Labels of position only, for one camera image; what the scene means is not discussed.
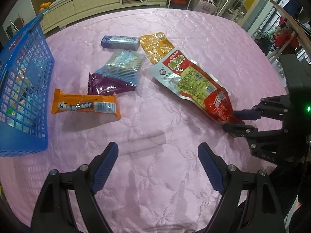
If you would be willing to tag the purple candy roll pack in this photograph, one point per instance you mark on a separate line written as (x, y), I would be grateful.
(119, 41)

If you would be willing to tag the red clothing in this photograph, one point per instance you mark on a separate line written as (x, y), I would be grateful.
(285, 38)

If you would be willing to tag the red packet with yellow label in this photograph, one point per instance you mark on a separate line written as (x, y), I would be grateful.
(192, 80)

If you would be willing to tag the light blue wafer packet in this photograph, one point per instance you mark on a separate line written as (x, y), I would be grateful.
(124, 65)

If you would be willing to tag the cream television cabinet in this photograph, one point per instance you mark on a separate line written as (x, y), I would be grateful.
(97, 1)

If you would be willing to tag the blue plastic mesh basket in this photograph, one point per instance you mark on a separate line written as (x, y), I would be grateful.
(24, 145)

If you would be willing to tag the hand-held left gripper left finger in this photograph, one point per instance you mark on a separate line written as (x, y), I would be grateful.
(107, 167)

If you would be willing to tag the pink bag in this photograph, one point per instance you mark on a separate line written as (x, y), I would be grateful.
(206, 4)

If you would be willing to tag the pink quilted table cover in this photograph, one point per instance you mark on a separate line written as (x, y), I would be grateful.
(158, 131)

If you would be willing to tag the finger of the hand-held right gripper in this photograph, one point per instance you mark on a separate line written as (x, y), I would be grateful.
(240, 129)
(245, 115)

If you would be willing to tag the wooden folding chair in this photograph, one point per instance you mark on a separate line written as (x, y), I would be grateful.
(286, 17)

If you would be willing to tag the dark purple snack packet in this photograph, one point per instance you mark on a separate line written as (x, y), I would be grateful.
(107, 86)

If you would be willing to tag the plate of oranges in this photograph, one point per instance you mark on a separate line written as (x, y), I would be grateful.
(45, 5)

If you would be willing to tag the orange candy bar packet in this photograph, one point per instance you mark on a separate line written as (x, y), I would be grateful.
(82, 105)

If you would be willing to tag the orange yellow snack packet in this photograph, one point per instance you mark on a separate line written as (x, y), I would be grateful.
(153, 48)

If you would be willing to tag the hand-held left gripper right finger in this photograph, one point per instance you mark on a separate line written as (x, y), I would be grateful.
(211, 168)

